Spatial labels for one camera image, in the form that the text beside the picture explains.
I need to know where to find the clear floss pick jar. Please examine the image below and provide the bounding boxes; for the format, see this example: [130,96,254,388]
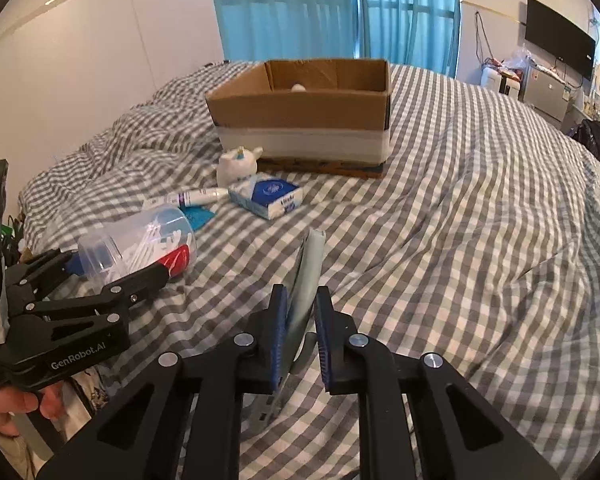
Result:
[78,205,196,289]

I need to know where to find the grey hand grip exerciser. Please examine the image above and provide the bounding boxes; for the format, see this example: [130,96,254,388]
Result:
[242,229,326,437]

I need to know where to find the blue razor blister pack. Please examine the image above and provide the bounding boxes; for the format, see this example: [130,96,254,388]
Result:
[180,206,214,232]

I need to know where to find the white purple cream tube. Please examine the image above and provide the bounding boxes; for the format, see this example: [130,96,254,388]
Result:
[143,188,228,210]

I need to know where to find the blue tissue pack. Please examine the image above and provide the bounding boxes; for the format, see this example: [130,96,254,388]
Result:
[227,172,303,220]

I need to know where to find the white unicorn figurine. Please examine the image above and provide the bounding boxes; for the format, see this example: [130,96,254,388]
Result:
[216,146,263,188]

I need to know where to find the person's left hand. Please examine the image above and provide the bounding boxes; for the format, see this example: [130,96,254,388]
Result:
[0,382,66,438]

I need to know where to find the grey checked bed cover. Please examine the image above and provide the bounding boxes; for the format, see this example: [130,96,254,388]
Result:
[19,62,600,479]

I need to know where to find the brown cardboard box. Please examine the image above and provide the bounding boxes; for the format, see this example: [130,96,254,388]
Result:
[206,58,393,179]

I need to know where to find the white suitcase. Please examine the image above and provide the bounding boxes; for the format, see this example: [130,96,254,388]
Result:
[480,64,521,100]

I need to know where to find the grey mini fridge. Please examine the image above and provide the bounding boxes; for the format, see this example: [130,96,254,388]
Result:
[520,66,570,128]

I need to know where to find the blue curtain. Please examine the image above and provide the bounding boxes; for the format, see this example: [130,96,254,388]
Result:
[214,0,460,77]

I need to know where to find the black wall television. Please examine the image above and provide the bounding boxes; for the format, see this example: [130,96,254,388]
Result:
[524,0,596,79]

